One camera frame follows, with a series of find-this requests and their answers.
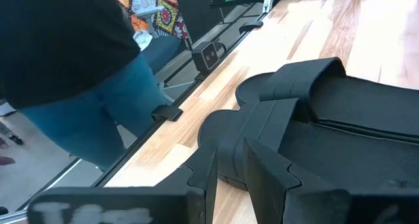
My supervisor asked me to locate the black table-level camera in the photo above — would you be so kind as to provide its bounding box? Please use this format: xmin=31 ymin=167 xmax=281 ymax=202
xmin=191 ymin=40 xmax=227 ymax=75

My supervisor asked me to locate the person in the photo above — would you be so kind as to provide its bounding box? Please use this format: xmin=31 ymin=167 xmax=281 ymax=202
xmin=0 ymin=0 xmax=183 ymax=172

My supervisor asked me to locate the black table edge clamp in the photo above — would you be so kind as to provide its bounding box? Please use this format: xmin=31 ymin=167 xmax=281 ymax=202
xmin=238 ymin=20 xmax=264 ymax=35
xmin=151 ymin=104 xmax=184 ymax=122

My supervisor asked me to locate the colourful patterned cloth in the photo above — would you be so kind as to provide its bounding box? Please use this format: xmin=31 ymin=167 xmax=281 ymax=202
xmin=107 ymin=0 xmax=190 ymax=41

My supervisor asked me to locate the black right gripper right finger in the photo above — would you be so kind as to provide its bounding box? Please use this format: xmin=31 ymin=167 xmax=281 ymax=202
xmin=243 ymin=138 xmax=419 ymax=224

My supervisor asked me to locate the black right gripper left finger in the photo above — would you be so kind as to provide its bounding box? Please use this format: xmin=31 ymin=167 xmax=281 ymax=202
xmin=27 ymin=145 xmax=219 ymax=224

